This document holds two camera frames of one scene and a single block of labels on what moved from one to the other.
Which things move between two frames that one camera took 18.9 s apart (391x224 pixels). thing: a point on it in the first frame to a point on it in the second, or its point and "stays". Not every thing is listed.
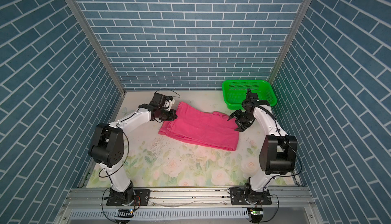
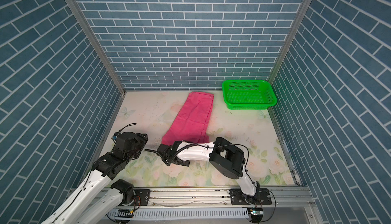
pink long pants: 209,128 stays
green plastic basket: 234,92 stays
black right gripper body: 243,120 to 184,164
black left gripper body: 166,114 to 139,142
